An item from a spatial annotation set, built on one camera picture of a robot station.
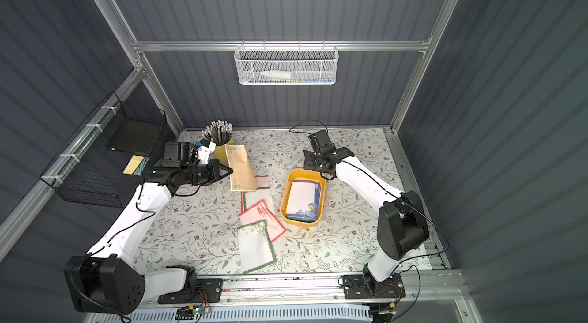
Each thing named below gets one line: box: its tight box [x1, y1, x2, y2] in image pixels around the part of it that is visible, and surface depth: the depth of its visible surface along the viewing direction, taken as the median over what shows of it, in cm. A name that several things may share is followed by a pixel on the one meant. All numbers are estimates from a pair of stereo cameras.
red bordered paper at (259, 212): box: [238, 199, 288, 243], surface depth 91 cm
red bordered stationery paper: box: [254, 174, 269, 188], surface depth 104 cm
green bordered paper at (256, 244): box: [237, 219, 278, 275], surface depth 84 cm
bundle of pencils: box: [201, 119, 233, 146], surface depth 98 cm
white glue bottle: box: [259, 69, 292, 79], surface depth 93 cm
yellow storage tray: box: [280, 167, 327, 229], surface depth 96 cm
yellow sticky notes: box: [122, 154, 145, 176], surface depth 77 cm
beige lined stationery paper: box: [224, 143, 257, 193], surface depth 84 cm
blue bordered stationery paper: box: [286, 179, 322, 223], surface depth 96 cm
